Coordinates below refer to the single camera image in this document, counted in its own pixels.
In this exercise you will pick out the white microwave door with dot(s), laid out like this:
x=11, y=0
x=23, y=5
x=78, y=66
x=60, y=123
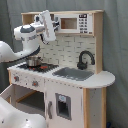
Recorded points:
x=75, y=23

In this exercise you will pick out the red left oven knob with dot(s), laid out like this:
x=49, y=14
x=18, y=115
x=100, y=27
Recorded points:
x=16, y=78

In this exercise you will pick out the red oven knob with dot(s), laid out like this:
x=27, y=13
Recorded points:
x=16, y=78
x=35, y=83

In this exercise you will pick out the small metal pot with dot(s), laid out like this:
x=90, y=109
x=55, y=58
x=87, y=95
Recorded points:
x=33, y=61

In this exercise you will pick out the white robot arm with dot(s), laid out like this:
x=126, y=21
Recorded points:
x=11, y=117

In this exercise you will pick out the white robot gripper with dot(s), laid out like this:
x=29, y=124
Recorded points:
x=45, y=26

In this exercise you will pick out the black toy stovetop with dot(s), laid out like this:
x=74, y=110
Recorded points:
x=43, y=67

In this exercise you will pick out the black toy faucet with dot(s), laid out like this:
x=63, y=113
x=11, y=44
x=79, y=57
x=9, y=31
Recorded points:
x=83, y=63

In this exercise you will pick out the white oven door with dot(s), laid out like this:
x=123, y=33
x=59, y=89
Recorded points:
x=8, y=94

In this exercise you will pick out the wooden toy kitchen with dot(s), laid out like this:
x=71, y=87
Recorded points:
x=88, y=97

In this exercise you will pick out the grey toy sink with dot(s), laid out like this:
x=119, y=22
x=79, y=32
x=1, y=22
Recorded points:
x=73, y=74

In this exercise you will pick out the red right oven knob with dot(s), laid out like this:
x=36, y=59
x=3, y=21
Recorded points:
x=35, y=83

